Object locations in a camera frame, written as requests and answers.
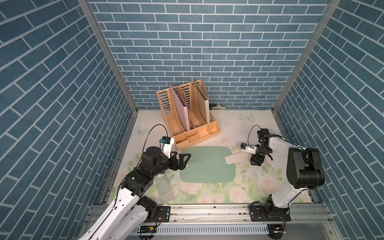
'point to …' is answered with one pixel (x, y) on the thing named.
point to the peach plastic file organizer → (200, 129)
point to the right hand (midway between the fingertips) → (257, 157)
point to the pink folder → (183, 108)
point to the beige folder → (204, 103)
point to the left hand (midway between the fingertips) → (188, 155)
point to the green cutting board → (207, 164)
